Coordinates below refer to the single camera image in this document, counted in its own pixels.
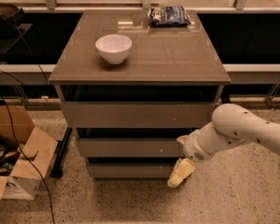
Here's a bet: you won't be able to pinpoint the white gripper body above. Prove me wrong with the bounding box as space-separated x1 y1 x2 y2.
183 130 214 163

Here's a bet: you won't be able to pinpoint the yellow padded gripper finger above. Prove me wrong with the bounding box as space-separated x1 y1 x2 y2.
167 158 195 188

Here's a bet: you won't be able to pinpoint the grey bottom drawer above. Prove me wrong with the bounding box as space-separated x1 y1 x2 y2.
86 164 173 179

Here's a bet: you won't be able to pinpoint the grey drawer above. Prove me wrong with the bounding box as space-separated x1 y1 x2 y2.
61 102 215 128
76 138 184 158
86 164 173 179

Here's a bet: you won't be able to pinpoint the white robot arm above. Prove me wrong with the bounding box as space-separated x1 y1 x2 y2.
167 104 280 188

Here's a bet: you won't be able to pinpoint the grey drawer cabinet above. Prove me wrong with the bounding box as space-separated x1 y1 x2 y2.
49 10 231 167

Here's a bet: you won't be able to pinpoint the grey middle drawer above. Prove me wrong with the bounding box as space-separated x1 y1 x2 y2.
76 138 184 158

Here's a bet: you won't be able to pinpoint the grey top drawer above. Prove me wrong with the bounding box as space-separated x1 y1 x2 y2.
61 102 215 128

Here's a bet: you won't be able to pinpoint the open cardboard box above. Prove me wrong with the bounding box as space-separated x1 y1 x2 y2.
0 105 57 201

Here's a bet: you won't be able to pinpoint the white ceramic bowl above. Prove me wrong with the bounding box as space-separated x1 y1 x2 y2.
95 35 133 64

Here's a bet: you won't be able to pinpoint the blue snack bag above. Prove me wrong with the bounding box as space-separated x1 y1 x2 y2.
147 6 191 26

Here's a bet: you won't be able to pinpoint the black table leg bar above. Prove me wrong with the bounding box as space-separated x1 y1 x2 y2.
49 127 72 178

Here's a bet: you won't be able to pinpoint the snack packets in box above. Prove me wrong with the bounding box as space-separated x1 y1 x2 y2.
0 140 20 176

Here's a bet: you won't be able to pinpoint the dark shelf at left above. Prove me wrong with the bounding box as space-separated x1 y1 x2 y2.
0 4 32 56

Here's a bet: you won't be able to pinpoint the black power cable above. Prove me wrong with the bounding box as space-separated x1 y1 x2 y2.
0 77 56 224

